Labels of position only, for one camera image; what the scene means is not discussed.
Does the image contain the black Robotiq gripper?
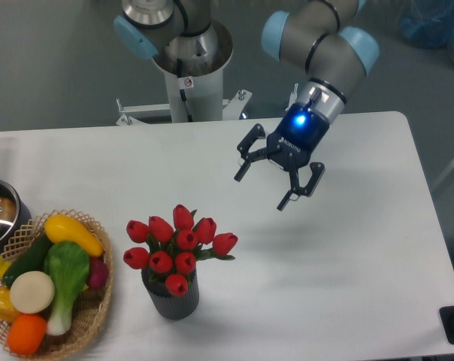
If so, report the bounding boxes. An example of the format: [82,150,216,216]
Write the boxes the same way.
[233,103,331,211]

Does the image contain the red tulip bouquet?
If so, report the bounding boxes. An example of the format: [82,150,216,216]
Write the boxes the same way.
[123,205,238,297]

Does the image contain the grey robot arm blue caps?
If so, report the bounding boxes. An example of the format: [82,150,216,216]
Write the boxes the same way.
[113,1,380,208]

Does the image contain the dark grey ribbed vase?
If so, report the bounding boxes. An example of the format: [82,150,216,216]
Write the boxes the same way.
[141,268,199,320]

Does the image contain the blue plastic bag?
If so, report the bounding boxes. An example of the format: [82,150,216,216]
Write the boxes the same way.
[396,1,454,63]

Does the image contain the red radish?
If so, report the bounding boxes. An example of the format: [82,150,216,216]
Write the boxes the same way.
[86,258,109,290]

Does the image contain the yellow squash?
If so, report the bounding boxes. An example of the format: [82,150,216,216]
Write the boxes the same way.
[44,214,104,257]

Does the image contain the green bok choy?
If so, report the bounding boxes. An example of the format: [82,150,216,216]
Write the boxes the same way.
[44,241,89,336]

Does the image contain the woven wicker basket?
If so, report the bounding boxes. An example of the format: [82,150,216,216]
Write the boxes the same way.
[0,209,114,360]

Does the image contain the dark green cucumber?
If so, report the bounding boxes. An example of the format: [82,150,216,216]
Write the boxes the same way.
[2,232,53,288]

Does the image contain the cream round bun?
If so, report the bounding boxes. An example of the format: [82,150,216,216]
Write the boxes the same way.
[10,271,55,314]

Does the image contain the orange fruit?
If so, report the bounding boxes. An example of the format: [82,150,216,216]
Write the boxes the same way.
[6,314,47,356]

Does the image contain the yellow bell pepper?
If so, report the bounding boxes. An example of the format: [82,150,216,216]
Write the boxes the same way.
[0,287,21,323]

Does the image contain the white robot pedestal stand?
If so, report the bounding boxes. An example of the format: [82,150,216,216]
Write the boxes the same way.
[115,63,300,126]

